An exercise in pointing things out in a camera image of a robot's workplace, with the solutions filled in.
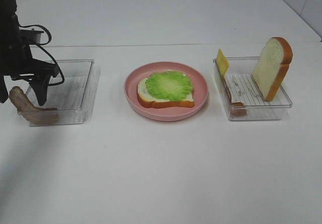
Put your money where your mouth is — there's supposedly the bacon strip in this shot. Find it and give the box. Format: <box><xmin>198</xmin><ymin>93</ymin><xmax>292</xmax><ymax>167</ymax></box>
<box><xmin>9</xmin><ymin>86</ymin><xmax>59</xmax><ymax>125</ymax></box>
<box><xmin>223</xmin><ymin>77</ymin><xmax>247</xmax><ymax>117</ymax></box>

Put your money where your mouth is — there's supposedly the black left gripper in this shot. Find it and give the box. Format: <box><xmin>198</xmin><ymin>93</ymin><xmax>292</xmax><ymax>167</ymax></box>
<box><xmin>0</xmin><ymin>30</ymin><xmax>58</xmax><ymax>106</ymax></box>

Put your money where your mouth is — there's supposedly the bread slice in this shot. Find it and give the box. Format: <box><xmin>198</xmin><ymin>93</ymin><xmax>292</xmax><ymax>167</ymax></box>
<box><xmin>137</xmin><ymin>78</ymin><xmax>195</xmax><ymax>108</ymax></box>
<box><xmin>252</xmin><ymin>37</ymin><xmax>293</xmax><ymax>101</ymax></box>

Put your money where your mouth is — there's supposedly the yellow cheese slice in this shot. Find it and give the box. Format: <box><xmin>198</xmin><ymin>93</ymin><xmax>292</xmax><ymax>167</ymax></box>
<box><xmin>216</xmin><ymin>49</ymin><xmax>229</xmax><ymax>77</ymax></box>

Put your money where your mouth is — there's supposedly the pink round plate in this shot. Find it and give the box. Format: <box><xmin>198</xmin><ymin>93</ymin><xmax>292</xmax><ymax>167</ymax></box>
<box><xmin>124</xmin><ymin>61</ymin><xmax>209</xmax><ymax>121</ymax></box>

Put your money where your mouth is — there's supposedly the clear plastic tray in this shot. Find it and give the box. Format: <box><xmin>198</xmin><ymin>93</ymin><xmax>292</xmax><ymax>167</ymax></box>
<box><xmin>25</xmin><ymin>59</ymin><xmax>100</xmax><ymax>126</ymax></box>
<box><xmin>213</xmin><ymin>56</ymin><xmax>292</xmax><ymax>121</ymax></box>

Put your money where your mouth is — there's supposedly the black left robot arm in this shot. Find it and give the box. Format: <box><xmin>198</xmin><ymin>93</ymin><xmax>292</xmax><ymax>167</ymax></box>
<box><xmin>1</xmin><ymin>0</ymin><xmax>64</xmax><ymax>106</ymax></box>

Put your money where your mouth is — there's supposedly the green lettuce leaf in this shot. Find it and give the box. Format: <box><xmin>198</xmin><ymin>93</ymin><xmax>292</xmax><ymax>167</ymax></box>
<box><xmin>145</xmin><ymin>70</ymin><xmax>194</xmax><ymax>101</ymax></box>

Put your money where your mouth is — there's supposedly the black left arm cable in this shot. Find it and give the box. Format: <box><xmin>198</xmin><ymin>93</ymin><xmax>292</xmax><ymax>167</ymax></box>
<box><xmin>19</xmin><ymin>24</ymin><xmax>65</xmax><ymax>87</ymax></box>

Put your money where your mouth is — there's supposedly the left clear plastic tray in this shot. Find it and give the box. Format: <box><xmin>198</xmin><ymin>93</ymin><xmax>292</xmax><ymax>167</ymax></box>
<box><xmin>25</xmin><ymin>59</ymin><xmax>100</xmax><ymax>126</ymax></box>

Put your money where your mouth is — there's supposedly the right clear plastic tray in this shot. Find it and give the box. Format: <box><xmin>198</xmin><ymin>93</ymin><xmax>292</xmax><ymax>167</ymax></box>
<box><xmin>213</xmin><ymin>56</ymin><xmax>292</xmax><ymax>121</ymax></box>

